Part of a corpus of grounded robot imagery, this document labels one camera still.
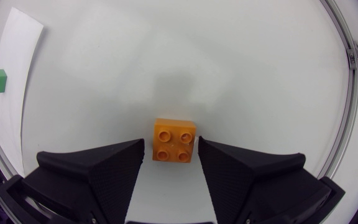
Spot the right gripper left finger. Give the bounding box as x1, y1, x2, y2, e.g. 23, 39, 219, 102
22, 138, 145, 224

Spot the orange toy brick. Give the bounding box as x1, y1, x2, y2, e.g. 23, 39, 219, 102
152, 118, 197, 164

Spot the white paper sheet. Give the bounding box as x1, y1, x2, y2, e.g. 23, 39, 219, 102
0, 7, 45, 177

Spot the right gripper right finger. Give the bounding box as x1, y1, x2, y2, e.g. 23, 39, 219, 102
198, 136, 332, 224

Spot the green toy brick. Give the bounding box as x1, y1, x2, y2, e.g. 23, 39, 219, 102
0, 68, 8, 94

